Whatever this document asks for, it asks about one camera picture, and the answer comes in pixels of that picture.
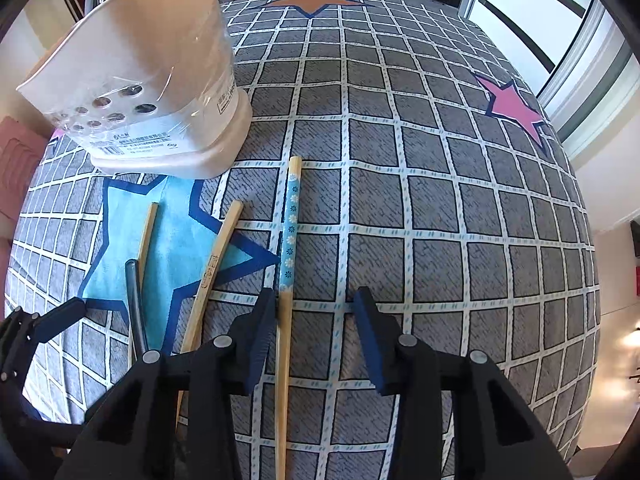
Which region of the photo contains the bamboo chopstick with blue floral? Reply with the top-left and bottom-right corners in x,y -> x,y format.
274,156 -> 303,480

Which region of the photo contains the beige plastic utensil holder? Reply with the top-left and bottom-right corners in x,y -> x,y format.
17,0 -> 253,179

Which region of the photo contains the plain bamboo chopstick with print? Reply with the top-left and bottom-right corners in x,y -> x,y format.
174,199 -> 245,428

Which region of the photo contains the dark grey utensil handle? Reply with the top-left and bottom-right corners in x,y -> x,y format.
125,259 -> 149,359

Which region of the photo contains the pink suitcase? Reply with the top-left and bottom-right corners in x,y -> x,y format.
0,116 -> 48,240

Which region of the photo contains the grey checked tablecloth with stars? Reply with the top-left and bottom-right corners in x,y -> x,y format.
4,0 -> 600,479

